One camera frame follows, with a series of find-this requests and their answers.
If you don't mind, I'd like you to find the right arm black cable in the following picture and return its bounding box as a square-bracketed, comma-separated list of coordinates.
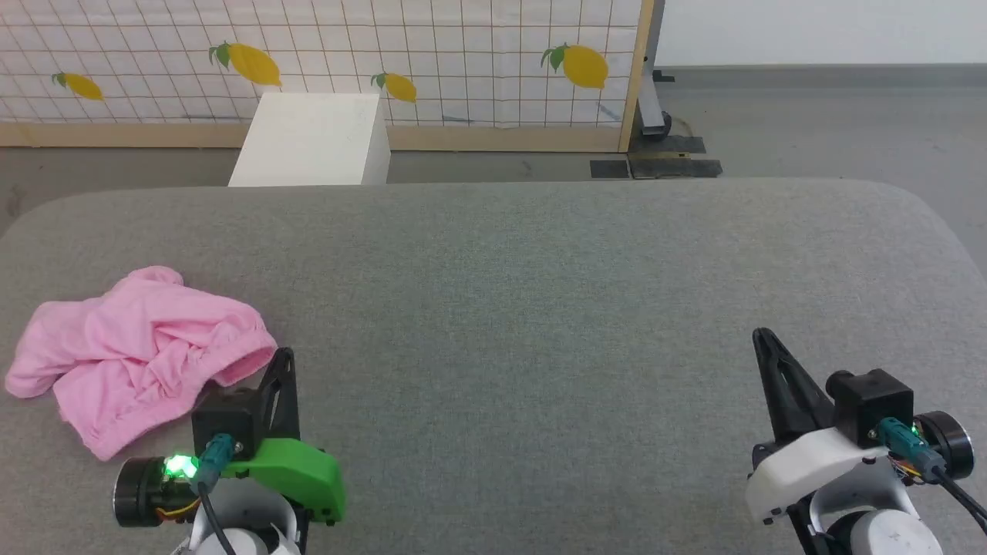
[878, 418, 987, 534]

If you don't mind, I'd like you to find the lemon print partition screen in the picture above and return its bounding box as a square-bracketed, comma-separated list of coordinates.
[0, 0, 655, 153]

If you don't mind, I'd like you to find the white box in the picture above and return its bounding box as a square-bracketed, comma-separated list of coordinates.
[228, 92, 391, 187]

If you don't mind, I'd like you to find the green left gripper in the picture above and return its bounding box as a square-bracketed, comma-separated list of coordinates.
[222, 348, 346, 526]

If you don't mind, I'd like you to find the grey metal stand leg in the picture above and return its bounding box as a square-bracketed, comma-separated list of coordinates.
[636, 0, 676, 138]

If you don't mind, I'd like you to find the black floor mat under stand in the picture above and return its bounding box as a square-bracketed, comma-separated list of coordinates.
[628, 136, 706, 155]

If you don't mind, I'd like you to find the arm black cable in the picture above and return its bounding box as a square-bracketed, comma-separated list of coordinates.
[189, 433, 237, 555]
[878, 418, 987, 534]

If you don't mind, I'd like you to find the long black floor mat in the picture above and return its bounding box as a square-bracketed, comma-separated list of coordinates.
[631, 158, 723, 180]

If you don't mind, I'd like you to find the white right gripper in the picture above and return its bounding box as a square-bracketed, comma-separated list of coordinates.
[745, 328, 895, 526]

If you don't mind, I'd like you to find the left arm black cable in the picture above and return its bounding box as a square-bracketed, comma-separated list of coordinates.
[189, 433, 237, 555]

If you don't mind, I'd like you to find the pink cloth garment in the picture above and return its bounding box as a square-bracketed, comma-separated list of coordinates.
[5, 266, 278, 462]

